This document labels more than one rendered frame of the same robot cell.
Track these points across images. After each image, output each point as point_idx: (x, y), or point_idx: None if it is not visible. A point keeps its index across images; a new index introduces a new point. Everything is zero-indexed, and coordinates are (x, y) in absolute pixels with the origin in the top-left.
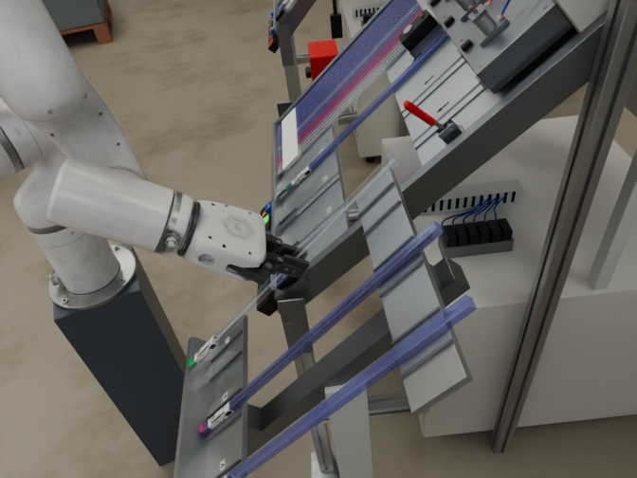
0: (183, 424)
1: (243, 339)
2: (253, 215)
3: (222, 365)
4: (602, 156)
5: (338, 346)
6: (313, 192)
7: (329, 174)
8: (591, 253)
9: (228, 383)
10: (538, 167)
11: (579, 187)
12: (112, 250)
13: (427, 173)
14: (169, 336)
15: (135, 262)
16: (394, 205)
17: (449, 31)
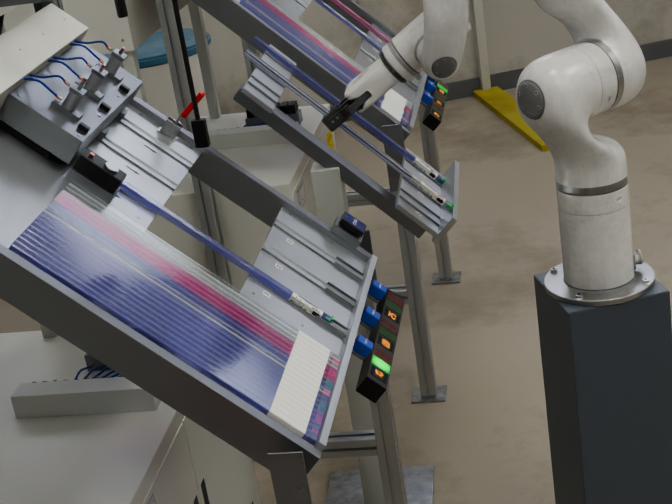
0: (453, 187)
1: (399, 193)
2: (350, 89)
3: (425, 210)
4: None
5: (322, 148)
6: (298, 277)
7: (271, 262)
8: (21, 356)
9: (416, 194)
10: None
11: None
12: (564, 261)
13: None
14: (558, 412)
15: (546, 286)
16: (255, 77)
17: (113, 107)
